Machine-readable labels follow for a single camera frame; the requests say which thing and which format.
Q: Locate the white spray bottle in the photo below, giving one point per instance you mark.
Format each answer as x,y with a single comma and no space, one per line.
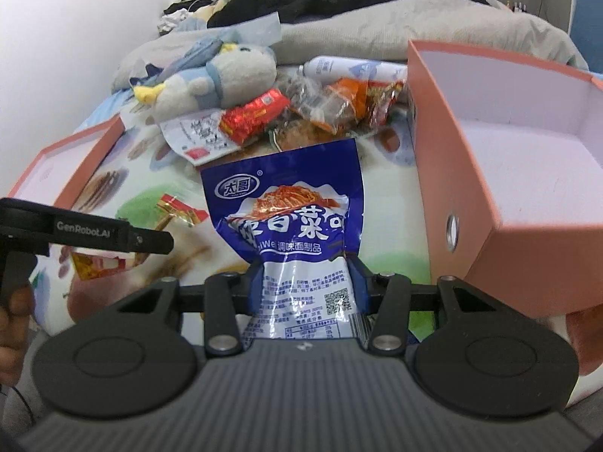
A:
329,69

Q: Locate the pink box right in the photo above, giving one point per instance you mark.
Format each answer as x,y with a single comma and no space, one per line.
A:
509,155

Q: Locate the printed bed sheet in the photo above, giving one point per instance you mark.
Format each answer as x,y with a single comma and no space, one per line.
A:
145,183

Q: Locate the clothes pile by wall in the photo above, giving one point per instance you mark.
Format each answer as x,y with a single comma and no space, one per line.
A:
175,14

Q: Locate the white red snack packet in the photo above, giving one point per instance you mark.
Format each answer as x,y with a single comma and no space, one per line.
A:
198,137

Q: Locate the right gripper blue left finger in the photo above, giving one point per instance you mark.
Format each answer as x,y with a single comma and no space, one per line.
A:
254,277

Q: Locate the blue white plush penguin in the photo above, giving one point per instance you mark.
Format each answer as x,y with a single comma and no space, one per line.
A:
236,75

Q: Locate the grey blanket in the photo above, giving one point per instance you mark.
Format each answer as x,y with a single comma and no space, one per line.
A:
377,32

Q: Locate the orange red snack packet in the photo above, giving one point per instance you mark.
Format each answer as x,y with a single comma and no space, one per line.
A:
353,102

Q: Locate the left human hand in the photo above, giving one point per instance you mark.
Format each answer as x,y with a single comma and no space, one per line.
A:
15,321

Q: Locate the pink box lid left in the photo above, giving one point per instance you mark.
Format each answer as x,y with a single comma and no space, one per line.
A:
59,172

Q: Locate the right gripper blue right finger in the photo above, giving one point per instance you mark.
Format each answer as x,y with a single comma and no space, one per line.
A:
361,277

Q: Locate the blue chair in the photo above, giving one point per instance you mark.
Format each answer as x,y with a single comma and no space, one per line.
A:
586,32

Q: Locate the blue white snack bag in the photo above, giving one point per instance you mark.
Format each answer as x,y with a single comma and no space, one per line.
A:
299,213

